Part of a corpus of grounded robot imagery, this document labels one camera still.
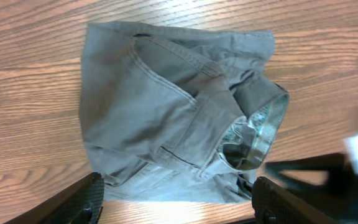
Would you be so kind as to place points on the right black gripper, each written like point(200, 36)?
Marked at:
point(336, 197)

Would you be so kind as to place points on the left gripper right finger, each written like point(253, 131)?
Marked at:
point(273, 204)

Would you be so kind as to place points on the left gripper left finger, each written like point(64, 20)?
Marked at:
point(80, 203)

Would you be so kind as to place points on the grey shorts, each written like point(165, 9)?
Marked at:
point(176, 114)

